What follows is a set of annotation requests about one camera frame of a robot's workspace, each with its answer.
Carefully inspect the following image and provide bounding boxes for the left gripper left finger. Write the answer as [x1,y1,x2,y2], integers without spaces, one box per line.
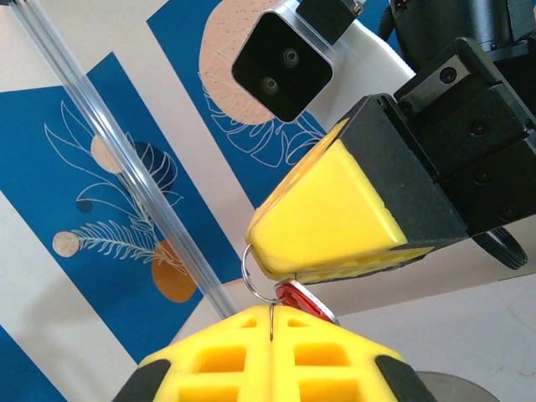
[112,304,273,402]

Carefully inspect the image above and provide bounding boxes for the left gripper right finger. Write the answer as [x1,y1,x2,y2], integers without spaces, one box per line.
[270,304,437,402]

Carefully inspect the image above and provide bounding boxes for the key with red tag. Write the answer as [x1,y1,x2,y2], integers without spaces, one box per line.
[274,282,341,327]

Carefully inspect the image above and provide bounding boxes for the clear plastic tube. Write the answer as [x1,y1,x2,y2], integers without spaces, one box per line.
[0,0,240,319]

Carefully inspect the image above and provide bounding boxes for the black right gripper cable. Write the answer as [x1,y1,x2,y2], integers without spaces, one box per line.
[471,228,528,271]

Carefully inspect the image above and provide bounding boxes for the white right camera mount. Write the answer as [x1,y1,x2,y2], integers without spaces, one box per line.
[330,18,418,106]

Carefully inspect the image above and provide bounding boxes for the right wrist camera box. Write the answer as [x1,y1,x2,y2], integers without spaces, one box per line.
[231,4,338,123]

